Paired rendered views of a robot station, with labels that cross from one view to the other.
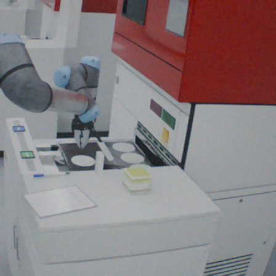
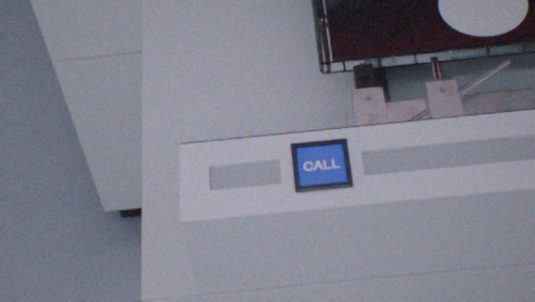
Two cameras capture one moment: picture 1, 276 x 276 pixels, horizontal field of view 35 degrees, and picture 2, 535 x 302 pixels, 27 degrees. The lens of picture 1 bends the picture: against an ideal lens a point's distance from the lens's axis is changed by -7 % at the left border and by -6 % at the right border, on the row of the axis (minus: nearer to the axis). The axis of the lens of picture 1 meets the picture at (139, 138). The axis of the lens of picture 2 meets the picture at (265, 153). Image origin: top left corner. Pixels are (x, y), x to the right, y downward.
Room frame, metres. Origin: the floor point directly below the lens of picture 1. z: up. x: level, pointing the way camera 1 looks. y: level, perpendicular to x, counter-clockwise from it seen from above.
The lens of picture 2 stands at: (1.54, 1.11, 1.83)
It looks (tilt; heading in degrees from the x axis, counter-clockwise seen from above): 53 degrees down; 297
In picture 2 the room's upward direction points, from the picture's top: 7 degrees counter-clockwise
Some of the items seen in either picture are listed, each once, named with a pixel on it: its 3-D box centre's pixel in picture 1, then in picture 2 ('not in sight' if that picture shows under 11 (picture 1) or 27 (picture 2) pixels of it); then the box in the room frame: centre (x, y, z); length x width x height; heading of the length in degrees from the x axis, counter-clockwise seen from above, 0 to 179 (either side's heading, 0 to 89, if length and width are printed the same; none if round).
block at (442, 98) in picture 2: (44, 156); (445, 116); (1.70, 0.38, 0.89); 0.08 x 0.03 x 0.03; 115
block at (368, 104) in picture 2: (41, 148); (371, 123); (1.77, 0.42, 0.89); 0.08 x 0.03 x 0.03; 115
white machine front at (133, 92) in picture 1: (144, 114); not in sight; (2.02, -0.01, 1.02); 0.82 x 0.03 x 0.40; 25
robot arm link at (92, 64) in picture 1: (89, 71); not in sight; (1.65, 0.22, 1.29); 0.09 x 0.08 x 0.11; 142
